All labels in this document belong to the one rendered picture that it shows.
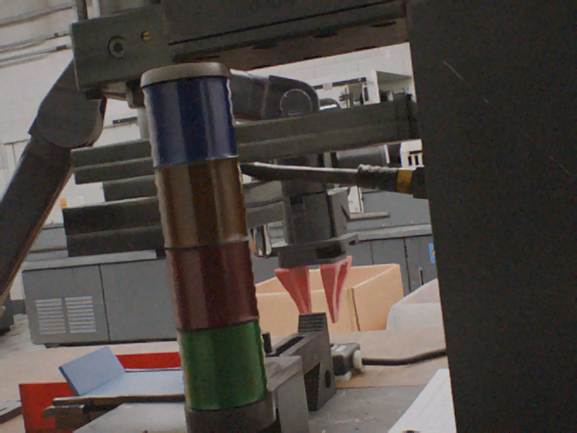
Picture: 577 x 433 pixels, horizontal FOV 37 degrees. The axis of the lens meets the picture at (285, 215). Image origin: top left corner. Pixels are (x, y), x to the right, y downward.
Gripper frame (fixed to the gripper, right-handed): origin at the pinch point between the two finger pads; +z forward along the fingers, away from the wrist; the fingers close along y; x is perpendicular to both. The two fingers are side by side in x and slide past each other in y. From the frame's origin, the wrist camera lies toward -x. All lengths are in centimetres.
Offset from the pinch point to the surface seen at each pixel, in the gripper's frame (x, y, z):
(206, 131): 62, -19, -20
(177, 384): 35.6, 0.0, -2.0
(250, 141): 40.0, -11.2, -19.9
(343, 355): 3.1, -3.1, 4.0
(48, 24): -631, 470, -196
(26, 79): -639, 513, -149
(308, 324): 9.5, -1.9, -1.0
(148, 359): 10.6, 17.7, 1.5
